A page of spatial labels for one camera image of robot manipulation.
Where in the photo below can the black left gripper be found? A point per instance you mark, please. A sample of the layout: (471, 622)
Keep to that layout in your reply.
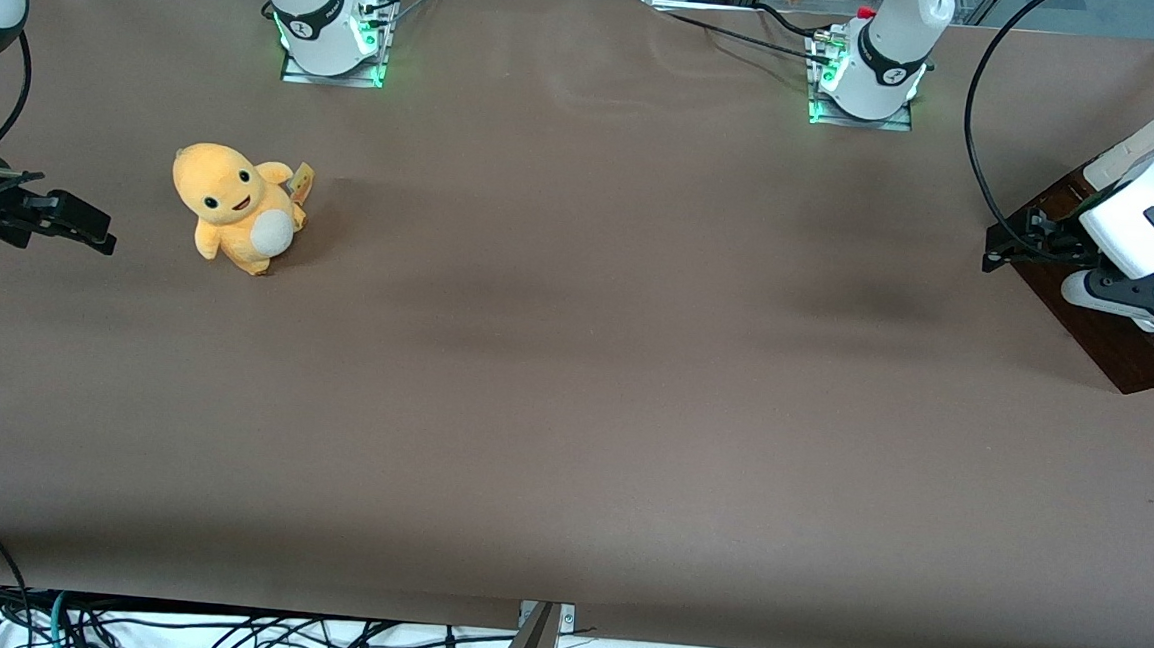
(1055, 245)

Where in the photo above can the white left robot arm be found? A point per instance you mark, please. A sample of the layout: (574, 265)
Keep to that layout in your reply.
(889, 58)

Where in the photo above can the light wooden drawer cabinet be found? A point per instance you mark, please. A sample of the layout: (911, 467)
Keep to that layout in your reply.
(1149, 139)

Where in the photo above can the dark brown wooden base board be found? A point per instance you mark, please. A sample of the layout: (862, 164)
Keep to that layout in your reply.
(1116, 349)

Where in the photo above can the yellow plush dinosaur toy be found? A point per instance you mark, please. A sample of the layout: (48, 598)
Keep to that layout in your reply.
(233, 208)

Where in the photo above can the brown table cover sheet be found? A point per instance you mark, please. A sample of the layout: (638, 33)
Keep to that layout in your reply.
(573, 384)

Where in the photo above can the grey metal clamp bracket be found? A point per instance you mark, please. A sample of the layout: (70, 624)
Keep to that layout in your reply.
(564, 616)

